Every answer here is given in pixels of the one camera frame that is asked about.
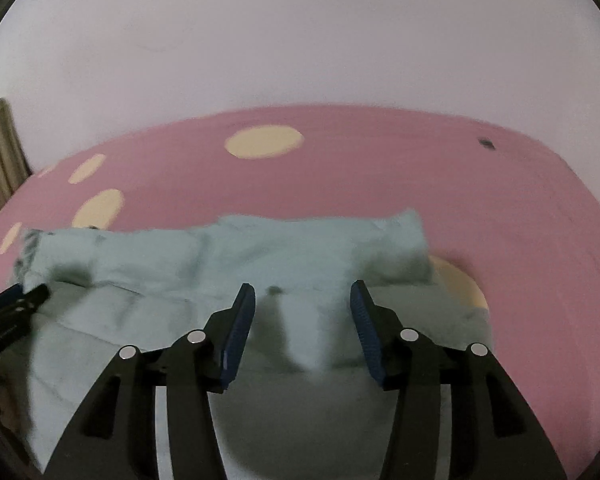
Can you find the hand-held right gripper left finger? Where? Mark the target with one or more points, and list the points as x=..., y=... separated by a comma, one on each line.
x=240, y=335

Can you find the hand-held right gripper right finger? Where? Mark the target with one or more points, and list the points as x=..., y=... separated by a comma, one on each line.
x=367, y=335

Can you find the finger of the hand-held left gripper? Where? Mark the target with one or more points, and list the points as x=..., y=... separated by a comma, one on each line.
x=35, y=295
x=2, y=297

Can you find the light blue padded jacket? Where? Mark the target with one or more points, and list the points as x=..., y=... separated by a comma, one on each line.
x=130, y=270

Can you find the bed with pink dotted sheet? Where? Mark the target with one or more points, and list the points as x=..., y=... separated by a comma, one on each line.
x=380, y=170

